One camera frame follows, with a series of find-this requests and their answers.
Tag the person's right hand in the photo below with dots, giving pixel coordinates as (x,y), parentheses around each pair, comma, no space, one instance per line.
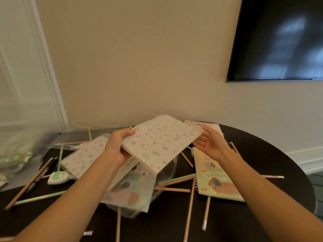
(217,148)

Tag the white pink correction tape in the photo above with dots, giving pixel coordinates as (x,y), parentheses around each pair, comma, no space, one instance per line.
(80,146)

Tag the person's right forearm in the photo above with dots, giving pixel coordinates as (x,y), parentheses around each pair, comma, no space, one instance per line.
(272,204)

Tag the black wall television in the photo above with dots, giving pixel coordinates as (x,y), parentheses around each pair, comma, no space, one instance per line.
(277,40)

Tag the clear tube of green pens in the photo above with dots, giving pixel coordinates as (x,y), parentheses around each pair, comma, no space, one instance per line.
(12,160)

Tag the white dotted notebook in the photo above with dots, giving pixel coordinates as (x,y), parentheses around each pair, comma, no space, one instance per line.
(83,156)

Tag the cream small print notebook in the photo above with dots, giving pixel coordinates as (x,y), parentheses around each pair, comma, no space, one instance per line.
(161,141)

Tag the clear plastic storage bin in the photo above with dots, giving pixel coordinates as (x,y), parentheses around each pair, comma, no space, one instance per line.
(20,123)

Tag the yellow brown dog notebook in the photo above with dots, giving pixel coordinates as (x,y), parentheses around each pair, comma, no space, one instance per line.
(212,181)

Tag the blue puppy notebook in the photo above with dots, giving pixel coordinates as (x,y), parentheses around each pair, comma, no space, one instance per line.
(136,191)

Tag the person's left forearm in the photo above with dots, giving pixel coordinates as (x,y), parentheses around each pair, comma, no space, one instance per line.
(63,206)

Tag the black pen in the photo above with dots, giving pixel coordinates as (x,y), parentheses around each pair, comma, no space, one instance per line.
(40,176)

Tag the person's left hand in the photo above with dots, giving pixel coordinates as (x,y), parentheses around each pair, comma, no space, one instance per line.
(116,146)

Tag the light green pencil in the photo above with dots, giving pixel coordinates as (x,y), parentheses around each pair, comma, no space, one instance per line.
(40,198)
(186,176)
(60,158)

